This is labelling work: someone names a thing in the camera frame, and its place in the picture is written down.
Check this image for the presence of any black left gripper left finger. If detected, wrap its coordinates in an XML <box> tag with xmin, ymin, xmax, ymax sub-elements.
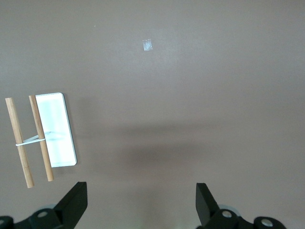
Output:
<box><xmin>28</xmin><ymin>182</ymin><xmax>88</xmax><ymax>229</ymax></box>

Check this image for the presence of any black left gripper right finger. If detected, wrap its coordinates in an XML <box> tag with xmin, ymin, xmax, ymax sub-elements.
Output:
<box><xmin>195</xmin><ymin>182</ymin><xmax>253</xmax><ymax>229</ymax></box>

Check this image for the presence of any clear tape patch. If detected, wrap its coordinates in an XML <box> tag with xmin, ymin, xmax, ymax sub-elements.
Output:
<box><xmin>142</xmin><ymin>39</ymin><xmax>153</xmax><ymax>52</ymax></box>

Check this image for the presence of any white rack wire bracket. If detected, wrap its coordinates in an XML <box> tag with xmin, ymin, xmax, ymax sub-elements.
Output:
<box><xmin>15</xmin><ymin>135</ymin><xmax>47</xmax><ymax>147</ymax></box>

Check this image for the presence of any white rack base tray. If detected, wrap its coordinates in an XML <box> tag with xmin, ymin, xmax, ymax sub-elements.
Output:
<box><xmin>35</xmin><ymin>92</ymin><xmax>78</xmax><ymax>167</ymax></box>

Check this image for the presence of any wooden rack rod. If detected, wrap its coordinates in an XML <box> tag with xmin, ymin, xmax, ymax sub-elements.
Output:
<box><xmin>5</xmin><ymin>97</ymin><xmax>35</xmax><ymax>189</ymax></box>

